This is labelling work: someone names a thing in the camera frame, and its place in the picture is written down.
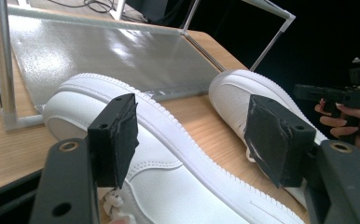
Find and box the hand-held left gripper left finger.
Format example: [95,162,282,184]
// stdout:
[87,92,140,189]

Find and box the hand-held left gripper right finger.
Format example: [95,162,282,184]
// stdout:
[243,93,318,189]

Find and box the white leather sneaker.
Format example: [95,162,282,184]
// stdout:
[208,68,329,208]
[42,72,307,224]

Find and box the silver metal shoe rack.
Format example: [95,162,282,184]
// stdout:
[0,0,297,132]

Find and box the white stand foot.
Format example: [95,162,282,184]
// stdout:
[110,0,128,21]

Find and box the black cable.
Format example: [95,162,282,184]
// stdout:
[47,0,118,15]

